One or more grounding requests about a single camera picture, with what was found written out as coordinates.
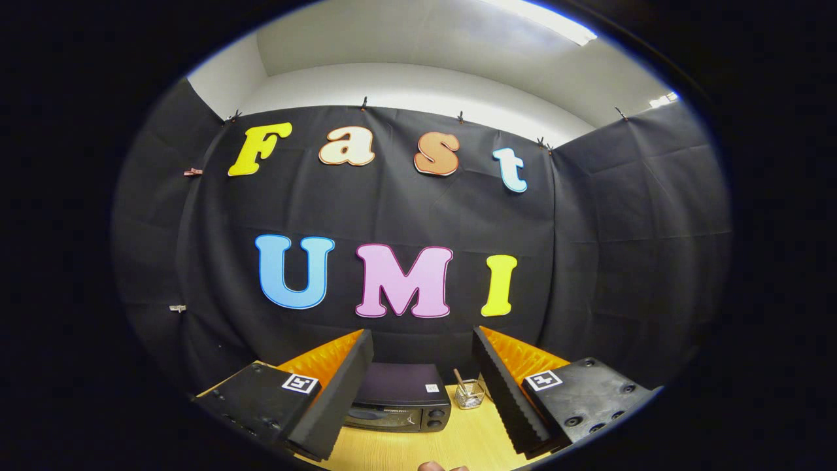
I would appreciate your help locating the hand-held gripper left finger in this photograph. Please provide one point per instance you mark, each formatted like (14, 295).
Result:
(337, 405)

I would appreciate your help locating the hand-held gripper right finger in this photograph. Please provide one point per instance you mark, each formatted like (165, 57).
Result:
(507, 405)

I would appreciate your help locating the black toaster oven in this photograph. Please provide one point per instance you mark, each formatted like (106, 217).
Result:
(399, 383)

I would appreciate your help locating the wooden stick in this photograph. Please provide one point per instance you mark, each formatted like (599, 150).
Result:
(459, 378)

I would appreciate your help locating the black backdrop cloth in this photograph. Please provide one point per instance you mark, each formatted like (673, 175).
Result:
(392, 203)

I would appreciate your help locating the small ceiling light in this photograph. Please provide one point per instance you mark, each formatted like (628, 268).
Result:
(664, 99)

